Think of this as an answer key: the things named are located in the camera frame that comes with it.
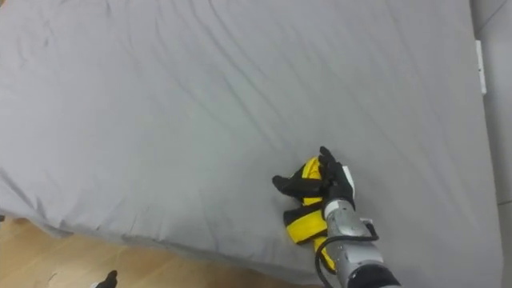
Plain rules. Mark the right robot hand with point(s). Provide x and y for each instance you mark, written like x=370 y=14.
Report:
x=336 y=180

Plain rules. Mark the yellow and black soft toy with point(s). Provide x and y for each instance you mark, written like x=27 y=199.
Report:
x=306 y=224

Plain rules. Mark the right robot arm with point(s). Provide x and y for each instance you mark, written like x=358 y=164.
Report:
x=352 y=248

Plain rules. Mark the grey bed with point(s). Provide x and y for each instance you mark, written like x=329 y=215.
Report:
x=200 y=120

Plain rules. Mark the white wall socket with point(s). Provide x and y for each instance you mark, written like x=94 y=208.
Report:
x=480 y=67

